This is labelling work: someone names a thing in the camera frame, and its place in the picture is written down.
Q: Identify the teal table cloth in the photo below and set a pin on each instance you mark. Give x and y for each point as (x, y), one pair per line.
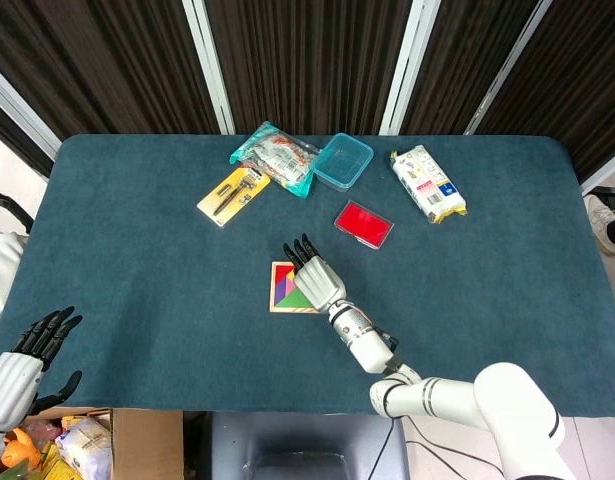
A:
(137, 275)

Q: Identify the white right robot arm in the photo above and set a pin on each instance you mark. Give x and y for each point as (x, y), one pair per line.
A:
(512, 400)

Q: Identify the brown cardboard box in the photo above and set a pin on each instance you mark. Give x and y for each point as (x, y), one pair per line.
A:
(147, 440)

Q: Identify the orange toy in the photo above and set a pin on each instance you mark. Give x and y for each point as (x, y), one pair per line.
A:
(19, 450)

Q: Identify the yellow razor blister pack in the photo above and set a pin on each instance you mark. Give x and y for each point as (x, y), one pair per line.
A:
(232, 196)

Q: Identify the dark brown ribbed screen panel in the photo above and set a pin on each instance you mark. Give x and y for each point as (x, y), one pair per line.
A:
(467, 60)
(312, 60)
(587, 75)
(102, 65)

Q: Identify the pink wooden puzzle piece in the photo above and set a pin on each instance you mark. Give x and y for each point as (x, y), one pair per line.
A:
(291, 290)

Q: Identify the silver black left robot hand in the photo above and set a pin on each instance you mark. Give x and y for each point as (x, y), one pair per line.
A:
(12, 385)

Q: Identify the yellow puzzle piece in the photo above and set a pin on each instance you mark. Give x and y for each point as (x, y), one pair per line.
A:
(292, 279)

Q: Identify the clear container with teal rim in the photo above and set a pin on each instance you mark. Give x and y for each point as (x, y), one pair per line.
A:
(342, 160)

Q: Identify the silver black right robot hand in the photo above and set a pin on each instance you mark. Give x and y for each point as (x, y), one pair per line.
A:
(319, 282)

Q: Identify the red flat plastic case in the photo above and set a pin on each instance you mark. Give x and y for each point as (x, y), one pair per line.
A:
(364, 223)

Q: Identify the green triangular wooden puzzle piece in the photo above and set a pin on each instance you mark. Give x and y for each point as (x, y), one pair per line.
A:
(297, 301)

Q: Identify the white plastic bag package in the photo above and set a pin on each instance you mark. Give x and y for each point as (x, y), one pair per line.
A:
(84, 445)

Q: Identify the white wrapped package yellow end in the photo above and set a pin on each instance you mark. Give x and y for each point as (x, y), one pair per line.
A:
(427, 182)

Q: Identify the wooden tangram tray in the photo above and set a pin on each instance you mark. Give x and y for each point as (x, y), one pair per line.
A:
(272, 302)

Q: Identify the red triangle puzzle piece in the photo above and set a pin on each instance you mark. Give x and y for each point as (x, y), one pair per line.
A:
(281, 272)

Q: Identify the beige sneaker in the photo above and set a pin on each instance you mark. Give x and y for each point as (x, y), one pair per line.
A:
(599, 220)

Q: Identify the purple puzzle piece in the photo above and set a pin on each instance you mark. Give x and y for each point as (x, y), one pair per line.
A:
(279, 295)

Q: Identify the teal-edged snack bag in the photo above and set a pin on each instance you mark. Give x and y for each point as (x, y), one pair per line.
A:
(277, 155)

